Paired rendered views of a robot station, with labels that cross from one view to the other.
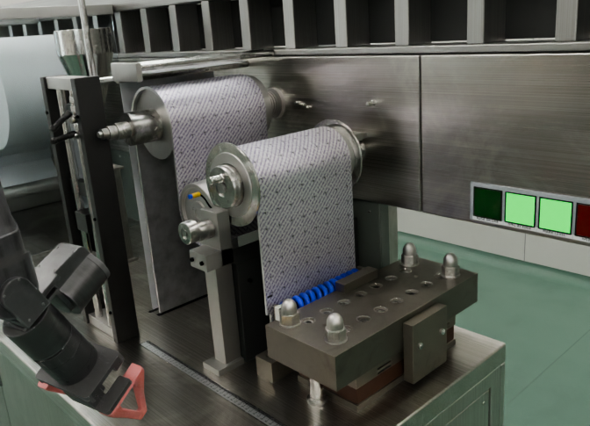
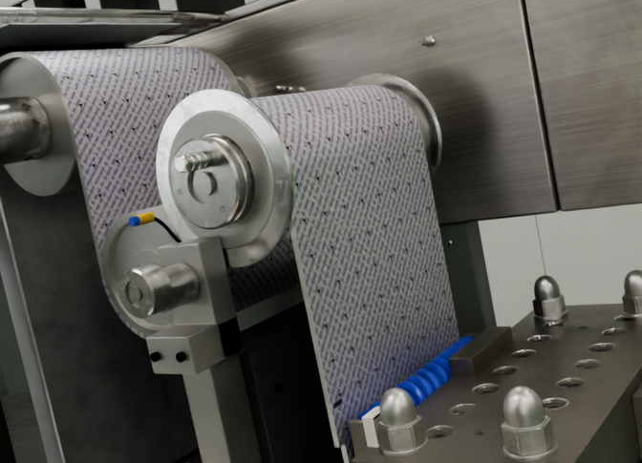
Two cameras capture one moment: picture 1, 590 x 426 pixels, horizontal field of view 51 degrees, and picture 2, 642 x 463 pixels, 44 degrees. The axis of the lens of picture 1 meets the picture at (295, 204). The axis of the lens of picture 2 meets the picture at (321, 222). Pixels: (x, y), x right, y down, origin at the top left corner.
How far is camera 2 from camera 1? 0.48 m
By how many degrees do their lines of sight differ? 15
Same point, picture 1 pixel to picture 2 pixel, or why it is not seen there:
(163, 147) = (54, 166)
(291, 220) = (349, 239)
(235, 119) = not seen: hidden behind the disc
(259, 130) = not seen: hidden behind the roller
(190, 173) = (115, 207)
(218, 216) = (202, 249)
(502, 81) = not seen: outside the picture
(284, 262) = (352, 327)
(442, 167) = (590, 114)
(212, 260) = (203, 347)
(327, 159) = (386, 125)
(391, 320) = (611, 393)
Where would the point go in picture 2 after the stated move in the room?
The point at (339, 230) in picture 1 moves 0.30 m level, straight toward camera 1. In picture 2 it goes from (425, 264) to (559, 329)
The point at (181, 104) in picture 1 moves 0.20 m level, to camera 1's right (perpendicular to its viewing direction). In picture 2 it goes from (82, 75) to (279, 40)
